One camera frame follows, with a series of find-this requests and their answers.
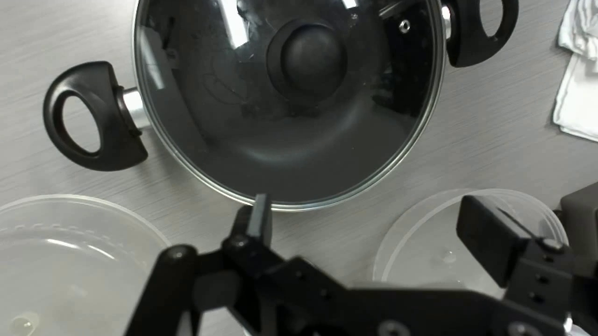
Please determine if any glass lid with black knob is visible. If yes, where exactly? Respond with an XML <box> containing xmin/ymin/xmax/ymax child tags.
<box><xmin>130</xmin><ymin>0</ymin><xmax>446</xmax><ymax>214</ymax></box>

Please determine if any small clear plastic bowl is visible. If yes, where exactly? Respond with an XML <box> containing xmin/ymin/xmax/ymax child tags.
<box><xmin>369</xmin><ymin>187</ymin><xmax>569</xmax><ymax>301</ymax></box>

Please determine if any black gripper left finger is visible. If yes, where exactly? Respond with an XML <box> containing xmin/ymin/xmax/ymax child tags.
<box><xmin>123</xmin><ymin>193</ymin><xmax>295</xmax><ymax>336</ymax></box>

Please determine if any white dish towel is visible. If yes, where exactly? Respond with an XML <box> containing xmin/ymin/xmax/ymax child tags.
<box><xmin>549</xmin><ymin>0</ymin><xmax>598</xmax><ymax>146</ymax></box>

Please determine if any black pot with handles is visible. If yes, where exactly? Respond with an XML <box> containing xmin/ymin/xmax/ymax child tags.
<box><xmin>40</xmin><ymin>0</ymin><xmax>521</xmax><ymax>214</ymax></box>

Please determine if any large clear plastic lid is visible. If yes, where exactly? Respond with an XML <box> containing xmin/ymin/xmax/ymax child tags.
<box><xmin>0</xmin><ymin>193</ymin><xmax>173</xmax><ymax>336</ymax></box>

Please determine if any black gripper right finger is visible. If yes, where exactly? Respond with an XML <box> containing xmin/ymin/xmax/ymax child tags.
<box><xmin>455</xmin><ymin>182</ymin><xmax>598</xmax><ymax>336</ymax></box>

